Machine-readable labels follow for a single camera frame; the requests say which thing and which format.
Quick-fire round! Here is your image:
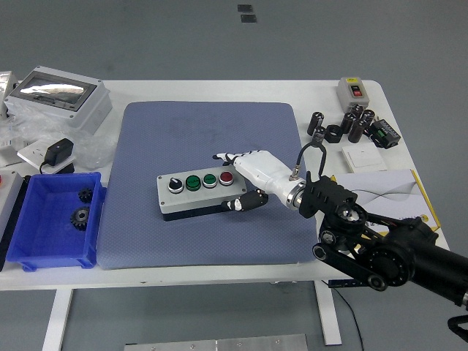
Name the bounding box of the black module with green terminal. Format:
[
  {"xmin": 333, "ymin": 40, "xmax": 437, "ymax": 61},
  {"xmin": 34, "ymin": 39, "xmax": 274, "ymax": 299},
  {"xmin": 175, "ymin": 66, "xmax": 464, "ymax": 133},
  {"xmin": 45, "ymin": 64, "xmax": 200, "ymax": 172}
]
[{"xmin": 369, "ymin": 118, "xmax": 401, "ymax": 149}]

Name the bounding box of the white table leg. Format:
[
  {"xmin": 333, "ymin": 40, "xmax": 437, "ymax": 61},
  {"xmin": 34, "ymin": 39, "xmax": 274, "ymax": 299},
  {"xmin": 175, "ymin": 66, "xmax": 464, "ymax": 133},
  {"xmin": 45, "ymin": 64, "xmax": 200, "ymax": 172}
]
[
  {"xmin": 314, "ymin": 281, "xmax": 343, "ymax": 347},
  {"xmin": 42, "ymin": 288, "xmax": 74, "ymax": 351}
]

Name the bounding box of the thin black cable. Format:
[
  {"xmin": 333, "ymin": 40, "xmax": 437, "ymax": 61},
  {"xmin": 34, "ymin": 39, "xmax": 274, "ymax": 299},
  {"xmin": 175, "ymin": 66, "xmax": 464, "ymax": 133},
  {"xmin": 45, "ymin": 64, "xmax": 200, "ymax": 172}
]
[{"xmin": 338, "ymin": 287, "xmax": 365, "ymax": 351}]

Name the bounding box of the blue plastic bin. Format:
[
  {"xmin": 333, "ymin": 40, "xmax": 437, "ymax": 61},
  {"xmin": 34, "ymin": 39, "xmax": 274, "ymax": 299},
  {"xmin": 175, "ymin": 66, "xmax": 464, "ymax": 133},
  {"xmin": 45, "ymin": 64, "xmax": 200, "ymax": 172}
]
[{"xmin": 5, "ymin": 171, "xmax": 107, "ymax": 271}]

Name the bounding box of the white wall switch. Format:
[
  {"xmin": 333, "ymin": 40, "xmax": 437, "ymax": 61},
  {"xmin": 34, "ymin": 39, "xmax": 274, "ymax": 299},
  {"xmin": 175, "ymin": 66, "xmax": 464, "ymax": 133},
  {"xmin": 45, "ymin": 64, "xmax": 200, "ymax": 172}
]
[{"xmin": 341, "ymin": 145, "xmax": 388, "ymax": 173}]

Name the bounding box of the grey metal plate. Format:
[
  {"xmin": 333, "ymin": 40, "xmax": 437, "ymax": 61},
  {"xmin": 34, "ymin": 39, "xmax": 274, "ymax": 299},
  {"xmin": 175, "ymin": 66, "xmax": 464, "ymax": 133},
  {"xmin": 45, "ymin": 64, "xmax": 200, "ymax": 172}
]
[{"xmin": 124, "ymin": 333, "xmax": 308, "ymax": 351}]

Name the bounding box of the large black gear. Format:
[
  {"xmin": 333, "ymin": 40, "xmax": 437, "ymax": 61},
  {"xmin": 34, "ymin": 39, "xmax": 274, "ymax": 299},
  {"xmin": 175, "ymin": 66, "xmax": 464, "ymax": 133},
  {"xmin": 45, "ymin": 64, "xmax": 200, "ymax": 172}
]
[{"xmin": 69, "ymin": 205, "xmax": 91, "ymax": 231}]

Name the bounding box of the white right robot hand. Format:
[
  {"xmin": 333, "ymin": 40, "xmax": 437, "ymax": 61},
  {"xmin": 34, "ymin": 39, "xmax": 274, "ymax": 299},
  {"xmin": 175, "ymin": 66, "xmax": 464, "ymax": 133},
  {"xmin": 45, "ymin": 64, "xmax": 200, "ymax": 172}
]
[{"xmin": 211, "ymin": 148, "xmax": 305, "ymax": 214}]

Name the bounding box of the clear plastic bag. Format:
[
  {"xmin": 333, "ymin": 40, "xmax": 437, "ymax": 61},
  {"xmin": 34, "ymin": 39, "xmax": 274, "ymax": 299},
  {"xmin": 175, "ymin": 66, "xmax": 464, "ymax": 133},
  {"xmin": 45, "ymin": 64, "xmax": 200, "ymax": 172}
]
[{"xmin": 0, "ymin": 98, "xmax": 118, "ymax": 169}]

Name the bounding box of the black plastic hex nut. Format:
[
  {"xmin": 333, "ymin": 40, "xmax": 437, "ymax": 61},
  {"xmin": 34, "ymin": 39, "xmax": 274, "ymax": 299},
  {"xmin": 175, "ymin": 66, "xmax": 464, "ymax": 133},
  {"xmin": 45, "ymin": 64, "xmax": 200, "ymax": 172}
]
[{"xmin": 324, "ymin": 124, "xmax": 343, "ymax": 144}]

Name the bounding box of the white and yellow cardboard box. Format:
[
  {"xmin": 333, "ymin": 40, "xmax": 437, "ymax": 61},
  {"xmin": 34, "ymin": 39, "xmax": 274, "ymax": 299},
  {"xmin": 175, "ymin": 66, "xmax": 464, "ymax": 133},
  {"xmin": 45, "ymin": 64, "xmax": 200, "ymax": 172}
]
[{"xmin": 328, "ymin": 168, "xmax": 442, "ymax": 235}]

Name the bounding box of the white wall socket plate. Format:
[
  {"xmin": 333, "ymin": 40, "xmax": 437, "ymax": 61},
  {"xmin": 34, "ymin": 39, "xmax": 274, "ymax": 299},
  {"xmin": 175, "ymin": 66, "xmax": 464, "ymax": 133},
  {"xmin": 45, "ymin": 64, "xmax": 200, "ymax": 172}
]
[{"xmin": 17, "ymin": 140, "xmax": 76, "ymax": 173}]

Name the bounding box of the grey enclosure with clear window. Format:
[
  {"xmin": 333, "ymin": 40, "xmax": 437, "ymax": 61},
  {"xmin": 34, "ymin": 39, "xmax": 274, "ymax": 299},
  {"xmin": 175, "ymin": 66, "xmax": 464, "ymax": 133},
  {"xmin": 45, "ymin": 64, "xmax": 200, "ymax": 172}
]
[{"xmin": 4, "ymin": 65, "xmax": 113, "ymax": 135}]

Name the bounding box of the black power adapter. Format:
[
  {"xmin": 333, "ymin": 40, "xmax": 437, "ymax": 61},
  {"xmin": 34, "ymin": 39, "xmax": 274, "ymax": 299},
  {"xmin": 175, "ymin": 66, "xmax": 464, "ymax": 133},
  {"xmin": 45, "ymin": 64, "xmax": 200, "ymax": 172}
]
[{"xmin": 39, "ymin": 137, "xmax": 75, "ymax": 175}]

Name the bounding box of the grey four-button control box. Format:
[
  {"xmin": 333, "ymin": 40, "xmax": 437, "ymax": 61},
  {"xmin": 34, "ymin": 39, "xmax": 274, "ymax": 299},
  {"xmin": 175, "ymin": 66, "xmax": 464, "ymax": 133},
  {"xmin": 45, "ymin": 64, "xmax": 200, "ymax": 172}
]
[{"xmin": 156, "ymin": 167, "xmax": 249, "ymax": 222}]

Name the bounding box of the grey two-button switch box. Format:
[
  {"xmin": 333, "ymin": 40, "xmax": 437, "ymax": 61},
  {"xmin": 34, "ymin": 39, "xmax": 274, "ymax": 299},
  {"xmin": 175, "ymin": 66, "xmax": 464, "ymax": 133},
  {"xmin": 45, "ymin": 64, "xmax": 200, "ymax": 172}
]
[{"xmin": 336, "ymin": 76, "xmax": 368, "ymax": 110}]

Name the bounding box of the grey-blue table mat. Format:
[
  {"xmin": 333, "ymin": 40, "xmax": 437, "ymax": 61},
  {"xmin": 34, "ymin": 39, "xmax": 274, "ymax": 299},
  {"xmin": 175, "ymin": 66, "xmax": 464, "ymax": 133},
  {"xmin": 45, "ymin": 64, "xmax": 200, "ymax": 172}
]
[{"xmin": 97, "ymin": 101, "xmax": 319, "ymax": 271}]

